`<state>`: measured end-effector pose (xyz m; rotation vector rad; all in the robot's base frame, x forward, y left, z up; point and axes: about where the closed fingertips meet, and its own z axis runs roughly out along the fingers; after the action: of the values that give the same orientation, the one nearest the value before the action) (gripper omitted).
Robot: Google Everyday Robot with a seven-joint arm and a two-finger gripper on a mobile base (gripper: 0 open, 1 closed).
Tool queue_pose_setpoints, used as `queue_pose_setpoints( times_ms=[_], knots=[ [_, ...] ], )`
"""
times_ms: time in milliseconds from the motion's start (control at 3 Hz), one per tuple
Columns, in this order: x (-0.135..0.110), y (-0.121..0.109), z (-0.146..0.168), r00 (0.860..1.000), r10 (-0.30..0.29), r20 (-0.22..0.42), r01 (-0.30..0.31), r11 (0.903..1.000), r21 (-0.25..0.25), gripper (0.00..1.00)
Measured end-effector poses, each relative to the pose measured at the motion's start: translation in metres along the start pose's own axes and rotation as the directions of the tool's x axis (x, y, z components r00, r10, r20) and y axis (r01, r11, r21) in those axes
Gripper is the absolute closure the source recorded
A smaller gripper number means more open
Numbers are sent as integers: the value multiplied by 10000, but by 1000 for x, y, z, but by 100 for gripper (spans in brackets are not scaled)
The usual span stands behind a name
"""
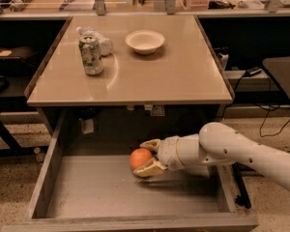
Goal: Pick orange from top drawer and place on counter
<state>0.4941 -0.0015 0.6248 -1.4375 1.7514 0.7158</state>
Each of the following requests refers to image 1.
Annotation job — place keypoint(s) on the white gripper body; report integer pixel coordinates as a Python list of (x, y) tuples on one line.
[(167, 153)]

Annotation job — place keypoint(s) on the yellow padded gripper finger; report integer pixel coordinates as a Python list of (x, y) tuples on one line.
[(150, 168), (151, 145)]

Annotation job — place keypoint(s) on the orange fruit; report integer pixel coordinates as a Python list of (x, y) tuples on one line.
[(138, 157)]

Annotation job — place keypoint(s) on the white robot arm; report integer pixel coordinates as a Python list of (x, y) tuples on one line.
[(215, 144)]

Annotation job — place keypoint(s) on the open grey drawer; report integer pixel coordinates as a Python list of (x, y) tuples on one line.
[(86, 184)]

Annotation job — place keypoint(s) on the beige top cabinet counter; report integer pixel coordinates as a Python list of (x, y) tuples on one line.
[(183, 71)]

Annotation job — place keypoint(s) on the black floor bar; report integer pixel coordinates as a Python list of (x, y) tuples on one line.
[(242, 198)]

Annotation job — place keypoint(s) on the white paper bowl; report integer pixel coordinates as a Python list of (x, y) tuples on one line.
[(145, 42)]

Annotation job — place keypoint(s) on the black power adapter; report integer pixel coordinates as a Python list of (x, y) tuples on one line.
[(253, 71)]

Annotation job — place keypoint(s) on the green white soda can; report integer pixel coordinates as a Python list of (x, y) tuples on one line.
[(89, 47)]

